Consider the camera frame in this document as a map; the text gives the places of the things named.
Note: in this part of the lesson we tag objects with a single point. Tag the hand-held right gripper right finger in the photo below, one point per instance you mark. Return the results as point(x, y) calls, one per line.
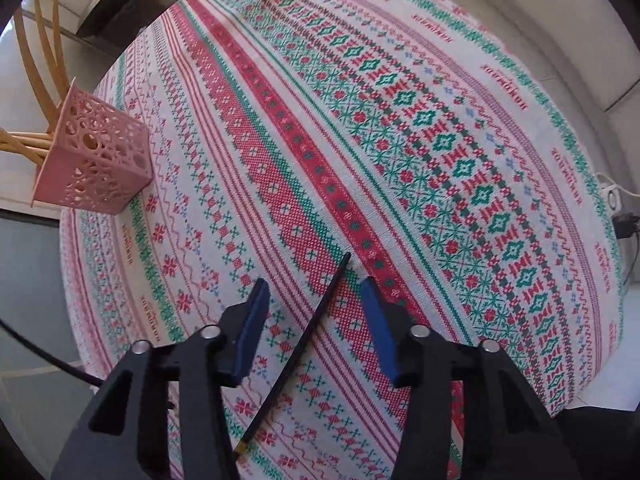
point(379, 330)

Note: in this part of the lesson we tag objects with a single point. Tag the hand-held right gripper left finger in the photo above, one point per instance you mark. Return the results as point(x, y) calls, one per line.
point(250, 332)

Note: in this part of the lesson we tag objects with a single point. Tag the black chopstick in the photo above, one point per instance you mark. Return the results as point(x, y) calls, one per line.
point(320, 316)

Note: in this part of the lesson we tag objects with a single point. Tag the pink perforated utensil holder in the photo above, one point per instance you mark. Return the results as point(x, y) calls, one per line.
point(95, 160)

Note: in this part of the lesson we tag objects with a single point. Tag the red green patterned tablecloth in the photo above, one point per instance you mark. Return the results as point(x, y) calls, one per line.
point(350, 135)

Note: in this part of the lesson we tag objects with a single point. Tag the white power strip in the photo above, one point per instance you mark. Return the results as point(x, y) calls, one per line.
point(611, 200)

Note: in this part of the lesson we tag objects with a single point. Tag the white plug adapter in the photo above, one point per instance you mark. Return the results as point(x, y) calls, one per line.
point(613, 199)

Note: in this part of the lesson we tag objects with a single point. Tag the black power adapter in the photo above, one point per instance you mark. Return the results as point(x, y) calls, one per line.
point(628, 225)

